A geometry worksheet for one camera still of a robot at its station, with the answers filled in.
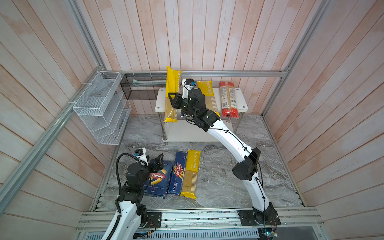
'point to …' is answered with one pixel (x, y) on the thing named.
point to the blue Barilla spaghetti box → (177, 174)
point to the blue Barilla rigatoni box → (159, 182)
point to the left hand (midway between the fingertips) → (156, 157)
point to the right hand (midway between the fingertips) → (168, 94)
